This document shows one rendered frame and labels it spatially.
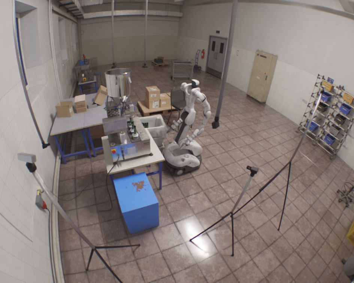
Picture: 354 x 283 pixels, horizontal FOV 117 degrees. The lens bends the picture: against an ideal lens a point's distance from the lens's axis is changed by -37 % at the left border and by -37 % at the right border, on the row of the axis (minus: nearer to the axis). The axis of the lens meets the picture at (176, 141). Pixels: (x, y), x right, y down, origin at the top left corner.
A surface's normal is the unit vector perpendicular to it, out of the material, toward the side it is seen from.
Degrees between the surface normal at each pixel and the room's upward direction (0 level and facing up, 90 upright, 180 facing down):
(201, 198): 0
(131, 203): 0
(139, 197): 0
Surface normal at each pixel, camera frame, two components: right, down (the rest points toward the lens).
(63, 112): 0.09, 0.60
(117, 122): 0.42, 0.56
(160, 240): 0.07, -0.80
